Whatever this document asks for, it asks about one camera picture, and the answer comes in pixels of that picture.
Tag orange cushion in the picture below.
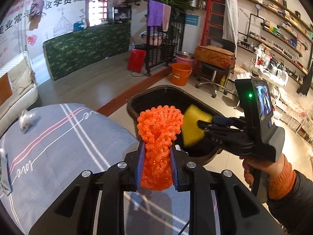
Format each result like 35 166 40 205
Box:
0 75 13 101

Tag dark flat object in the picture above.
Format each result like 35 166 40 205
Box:
0 149 13 194

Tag black pipe with gauge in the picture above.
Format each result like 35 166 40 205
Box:
245 4 267 43

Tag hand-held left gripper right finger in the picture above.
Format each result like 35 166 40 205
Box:
170 144 285 235

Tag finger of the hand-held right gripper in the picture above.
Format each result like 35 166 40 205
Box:
211 116 248 133
197 119 245 142

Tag pink plastic basin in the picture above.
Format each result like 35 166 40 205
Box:
175 56 196 67

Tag person's right hand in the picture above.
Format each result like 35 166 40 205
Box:
239 153 286 186

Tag yellow foam net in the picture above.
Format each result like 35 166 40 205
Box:
181 104 213 148

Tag orange bucket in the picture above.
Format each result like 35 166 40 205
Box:
170 63 193 87

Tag beige cushion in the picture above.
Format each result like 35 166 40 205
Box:
7 59 33 91

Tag pink enamel basin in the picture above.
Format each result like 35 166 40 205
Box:
140 31 169 47

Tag orange foam net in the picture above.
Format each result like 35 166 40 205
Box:
136 106 184 191

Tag orange patterned case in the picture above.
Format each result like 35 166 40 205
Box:
194 45 236 69

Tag person's right forearm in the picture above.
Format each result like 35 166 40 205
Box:
266 155 313 234

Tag black display case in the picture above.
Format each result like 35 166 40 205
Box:
112 6 132 21

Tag wall shelves with bottles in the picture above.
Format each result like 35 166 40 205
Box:
236 0 313 96

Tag blue wall sign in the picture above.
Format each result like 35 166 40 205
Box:
185 15 200 26

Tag black trash bin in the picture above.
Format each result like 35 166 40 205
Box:
127 84 227 166

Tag pink towel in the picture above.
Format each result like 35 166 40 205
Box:
162 4 172 32

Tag purple towel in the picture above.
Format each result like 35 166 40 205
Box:
147 0 164 27

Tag white apron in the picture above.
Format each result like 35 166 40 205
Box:
222 0 239 46

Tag swivel stool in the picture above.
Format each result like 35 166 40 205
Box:
195 62 232 99

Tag green patterned counter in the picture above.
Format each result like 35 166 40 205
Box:
43 23 132 81

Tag red ladder shelf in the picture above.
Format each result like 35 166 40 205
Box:
201 0 229 52

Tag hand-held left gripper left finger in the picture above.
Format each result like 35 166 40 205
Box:
28 142 147 235

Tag red box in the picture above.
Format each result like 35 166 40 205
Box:
127 48 147 74

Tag white cart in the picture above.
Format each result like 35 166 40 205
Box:
252 51 289 87

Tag white wicker swing sofa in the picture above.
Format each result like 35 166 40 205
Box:
0 51 39 131

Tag crumpled clear plastic wrapper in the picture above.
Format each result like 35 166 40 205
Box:
18 109 41 134

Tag black metal rack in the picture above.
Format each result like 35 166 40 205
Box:
145 21 185 76

